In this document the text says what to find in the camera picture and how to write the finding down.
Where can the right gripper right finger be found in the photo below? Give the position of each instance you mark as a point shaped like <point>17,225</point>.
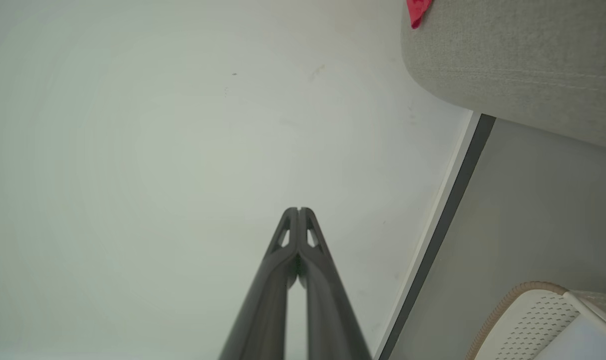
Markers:
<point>333,315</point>

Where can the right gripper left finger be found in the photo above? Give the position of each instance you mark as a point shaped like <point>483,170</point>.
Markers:
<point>262,310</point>

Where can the red and white garment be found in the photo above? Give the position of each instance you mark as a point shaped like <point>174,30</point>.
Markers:
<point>417,10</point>

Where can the white laundry basket tan rim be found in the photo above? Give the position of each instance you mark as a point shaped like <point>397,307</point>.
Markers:
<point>533,325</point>

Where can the white and black baseboard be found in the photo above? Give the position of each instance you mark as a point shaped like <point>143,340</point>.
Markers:
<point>448,215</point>

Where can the grey fabric sofa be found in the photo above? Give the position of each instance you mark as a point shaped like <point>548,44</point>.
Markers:
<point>523,60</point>

